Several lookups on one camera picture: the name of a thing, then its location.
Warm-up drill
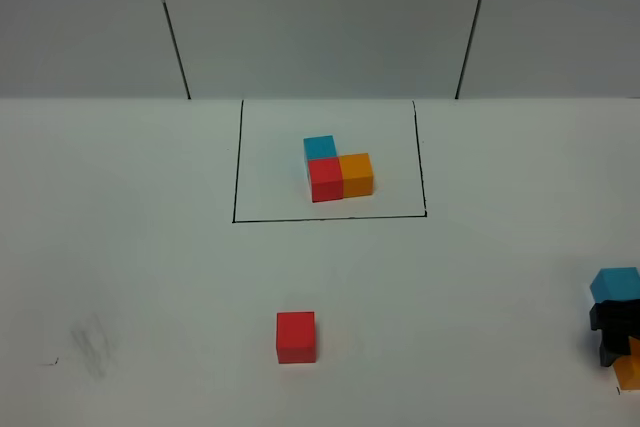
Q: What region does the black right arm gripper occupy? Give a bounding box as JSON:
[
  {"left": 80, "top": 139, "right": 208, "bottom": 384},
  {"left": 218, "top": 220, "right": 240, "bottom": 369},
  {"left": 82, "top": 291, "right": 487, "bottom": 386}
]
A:
[{"left": 589, "top": 299, "right": 639, "bottom": 367}]

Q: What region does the red template cube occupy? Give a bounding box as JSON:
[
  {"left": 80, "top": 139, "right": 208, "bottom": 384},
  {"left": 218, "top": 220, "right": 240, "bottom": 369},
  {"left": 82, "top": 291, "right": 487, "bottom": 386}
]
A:
[{"left": 307, "top": 157, "right": 343, "bottom": 203}]

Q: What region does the orange template cube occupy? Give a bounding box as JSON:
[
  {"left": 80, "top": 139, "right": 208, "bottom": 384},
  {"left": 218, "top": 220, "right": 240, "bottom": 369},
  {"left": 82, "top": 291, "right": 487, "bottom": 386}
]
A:
[{"left": 339, "top": 153, "right": 374, "bottom": 198}]

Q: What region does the blue template cube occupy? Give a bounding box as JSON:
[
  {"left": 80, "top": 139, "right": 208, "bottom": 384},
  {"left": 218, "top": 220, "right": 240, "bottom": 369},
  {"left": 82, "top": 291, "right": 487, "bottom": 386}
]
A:
[{"left": 303, "top": 135, "right": 338, "bottom": 163}]

